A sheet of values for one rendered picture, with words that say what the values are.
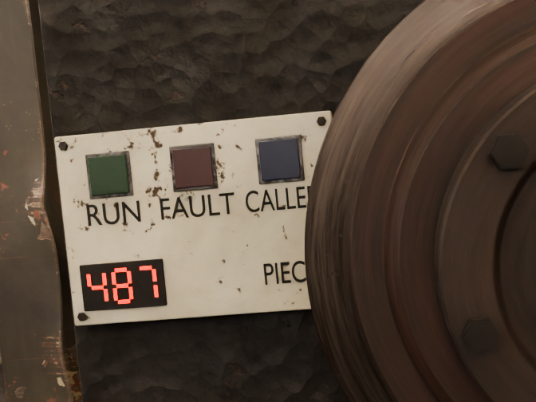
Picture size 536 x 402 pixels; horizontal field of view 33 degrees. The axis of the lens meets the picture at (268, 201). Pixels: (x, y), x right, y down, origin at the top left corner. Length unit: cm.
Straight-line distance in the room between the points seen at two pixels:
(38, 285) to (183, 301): 266
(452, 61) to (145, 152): 31
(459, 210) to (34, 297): 298
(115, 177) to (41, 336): 270
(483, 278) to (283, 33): 34
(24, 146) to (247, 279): 267
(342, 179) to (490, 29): 15
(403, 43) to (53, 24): 36
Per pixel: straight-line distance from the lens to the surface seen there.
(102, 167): 85
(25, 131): 346
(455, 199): 60
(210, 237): 84
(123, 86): 87
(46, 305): 350
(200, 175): 83
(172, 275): 85
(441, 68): 67
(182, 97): 85
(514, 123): 61
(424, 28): 69
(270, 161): 82
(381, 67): 69
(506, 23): 68
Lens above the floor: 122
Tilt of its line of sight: 4 degrees down
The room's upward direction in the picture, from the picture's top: 5 degrees counter-clockwise
